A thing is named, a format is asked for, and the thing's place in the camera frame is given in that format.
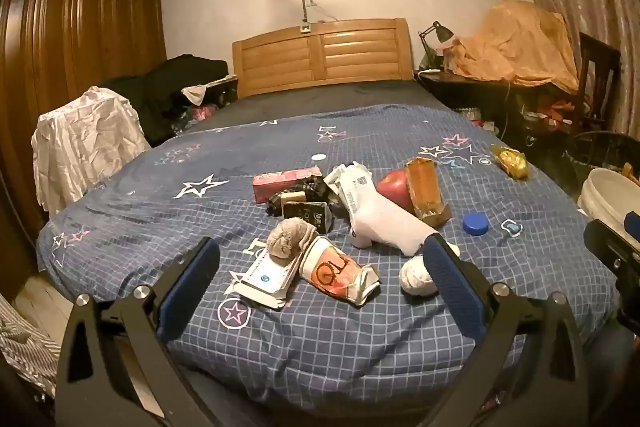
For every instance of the white plastic bucket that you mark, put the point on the white plastic bucket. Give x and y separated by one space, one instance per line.
602 194

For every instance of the white sock ball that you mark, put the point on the white sock ball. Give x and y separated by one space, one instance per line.
417 277

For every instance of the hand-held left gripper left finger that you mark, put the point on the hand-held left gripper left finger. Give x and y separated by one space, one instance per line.
187 292

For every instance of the small white cloth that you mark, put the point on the small white cloth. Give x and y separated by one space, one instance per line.
194 93

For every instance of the black desk lamp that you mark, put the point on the black desk lamp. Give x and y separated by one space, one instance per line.
440 32

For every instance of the grey sock ball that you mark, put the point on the grey sock ball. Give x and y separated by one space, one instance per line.
290 239

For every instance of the white sock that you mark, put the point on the white sock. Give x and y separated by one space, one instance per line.
390 227

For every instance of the black box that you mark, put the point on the black box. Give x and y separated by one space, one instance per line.
307 217

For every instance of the pink box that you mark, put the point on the pink box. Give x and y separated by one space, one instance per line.
277 184

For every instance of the orange cloth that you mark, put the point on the orange cloth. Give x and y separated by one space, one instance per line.
515 42

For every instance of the red apple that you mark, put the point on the red apple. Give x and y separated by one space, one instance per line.
392 189

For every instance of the brown wooden wardrobe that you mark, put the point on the brown wooden wardrobe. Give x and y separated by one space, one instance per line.
75 32

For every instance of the black crumpled wrapper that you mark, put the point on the black crumpled wrapper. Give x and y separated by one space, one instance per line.
314 189

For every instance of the striped cloth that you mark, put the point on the striped cloth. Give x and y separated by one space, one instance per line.
25 347

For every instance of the dark wooden chair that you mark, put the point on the dark wooden chair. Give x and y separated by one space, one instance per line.
600 67

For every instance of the blue checked star blanket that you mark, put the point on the blue checked star blanket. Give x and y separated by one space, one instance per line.
350 347

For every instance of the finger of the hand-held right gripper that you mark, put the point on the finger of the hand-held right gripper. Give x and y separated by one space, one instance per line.
607 239

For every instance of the white paper packaging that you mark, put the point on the white paper packaging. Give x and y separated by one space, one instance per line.
352 182

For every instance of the gold wrapper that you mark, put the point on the gold wrapper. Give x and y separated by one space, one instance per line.
511 162

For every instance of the dark desk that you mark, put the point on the dark desk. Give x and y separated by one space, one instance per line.
465 82

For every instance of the wooden headboard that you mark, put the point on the wooden headboard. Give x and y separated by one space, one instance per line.
320 57

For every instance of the orange print paper cup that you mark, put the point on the orange print paper cup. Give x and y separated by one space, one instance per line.
330 269

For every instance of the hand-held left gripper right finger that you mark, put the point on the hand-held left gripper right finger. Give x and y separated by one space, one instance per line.
452 287

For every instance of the crumpled white cloth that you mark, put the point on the crumpled white cloth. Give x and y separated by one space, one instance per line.
85 142

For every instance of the white bottle cap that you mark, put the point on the white bottle cap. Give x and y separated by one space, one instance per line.
318 158

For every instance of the blue bottle cap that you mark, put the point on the blue bottle cap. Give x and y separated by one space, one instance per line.
475 223

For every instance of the grey bed sheet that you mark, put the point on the grey bed sheet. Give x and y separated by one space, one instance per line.
325 104

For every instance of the black clothes pile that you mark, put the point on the black clothes pile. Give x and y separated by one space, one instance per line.
160 82

